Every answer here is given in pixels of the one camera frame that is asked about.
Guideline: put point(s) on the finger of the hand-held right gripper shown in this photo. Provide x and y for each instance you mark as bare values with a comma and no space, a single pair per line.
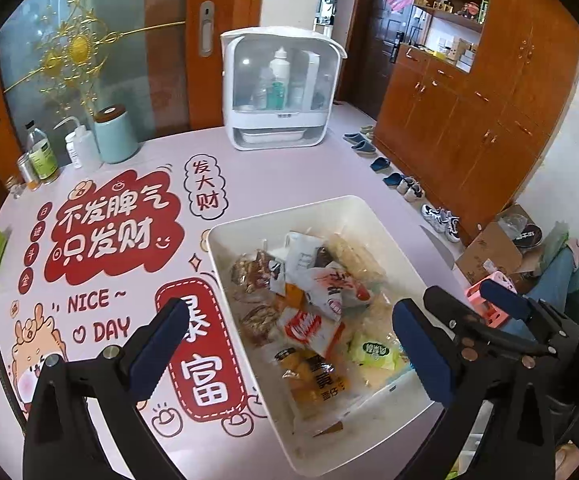
449,305
507,300

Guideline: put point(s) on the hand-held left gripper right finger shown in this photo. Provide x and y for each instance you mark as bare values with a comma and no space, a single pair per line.
424,355

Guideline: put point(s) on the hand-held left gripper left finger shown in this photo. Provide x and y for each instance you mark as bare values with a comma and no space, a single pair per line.
162,350

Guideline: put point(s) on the green snack packet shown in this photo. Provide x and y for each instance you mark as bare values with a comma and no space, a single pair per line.
374,352

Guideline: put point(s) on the pale yellow cake packet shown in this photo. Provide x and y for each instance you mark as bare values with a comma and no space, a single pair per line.
354,255

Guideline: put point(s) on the white and red snack packet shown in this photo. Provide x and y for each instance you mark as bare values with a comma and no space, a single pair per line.
334,292

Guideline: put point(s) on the round yellow cake clear packet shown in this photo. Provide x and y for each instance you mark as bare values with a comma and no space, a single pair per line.
309,380

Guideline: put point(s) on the reddish nut snack clear wrapper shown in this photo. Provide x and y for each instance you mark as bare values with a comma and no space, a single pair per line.
250,270

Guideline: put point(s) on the orange snack packet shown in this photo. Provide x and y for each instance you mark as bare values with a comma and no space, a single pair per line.
304,330

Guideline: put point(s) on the dark brown snack packet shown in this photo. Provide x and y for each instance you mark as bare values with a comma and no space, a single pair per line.
323,257

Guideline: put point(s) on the white plastic bin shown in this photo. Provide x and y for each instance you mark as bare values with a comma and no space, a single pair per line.
319,220

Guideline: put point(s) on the person's right hand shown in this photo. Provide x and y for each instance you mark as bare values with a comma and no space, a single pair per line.
566,467

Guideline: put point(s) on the pink plastic basket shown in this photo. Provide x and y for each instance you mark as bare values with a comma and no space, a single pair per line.
492,310

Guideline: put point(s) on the cardboard box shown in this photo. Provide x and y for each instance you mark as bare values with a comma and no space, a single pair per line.
494,250

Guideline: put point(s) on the blue cloth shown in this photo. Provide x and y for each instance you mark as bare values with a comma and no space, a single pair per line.
559,280

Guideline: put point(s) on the black round container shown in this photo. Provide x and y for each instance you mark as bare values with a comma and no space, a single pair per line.
527,236

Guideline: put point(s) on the row of shoes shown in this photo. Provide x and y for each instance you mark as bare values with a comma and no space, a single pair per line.
379,164

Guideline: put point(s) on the wooden cabinet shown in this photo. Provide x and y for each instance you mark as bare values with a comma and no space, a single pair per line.
494,85

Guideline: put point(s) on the small glass jar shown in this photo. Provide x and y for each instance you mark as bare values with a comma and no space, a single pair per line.
16,187

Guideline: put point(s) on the white squeeze bottle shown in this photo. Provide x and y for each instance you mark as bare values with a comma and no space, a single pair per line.
78,147

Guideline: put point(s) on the mint green canister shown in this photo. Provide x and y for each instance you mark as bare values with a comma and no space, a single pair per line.
115,135

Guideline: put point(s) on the metal can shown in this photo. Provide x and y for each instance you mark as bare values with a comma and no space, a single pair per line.
27,170

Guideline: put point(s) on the glass bottle green label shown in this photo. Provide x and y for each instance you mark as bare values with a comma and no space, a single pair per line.
44,157

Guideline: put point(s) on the white storage cabinet clear door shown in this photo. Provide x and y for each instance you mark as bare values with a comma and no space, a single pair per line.
279,130

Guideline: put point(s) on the dark entry door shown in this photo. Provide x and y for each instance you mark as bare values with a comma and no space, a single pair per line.
374,50

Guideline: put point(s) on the teal bottle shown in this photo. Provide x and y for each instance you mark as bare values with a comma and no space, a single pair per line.
277,96

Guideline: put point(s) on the wood framed glass sliding door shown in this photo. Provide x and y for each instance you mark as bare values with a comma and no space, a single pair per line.
119,20

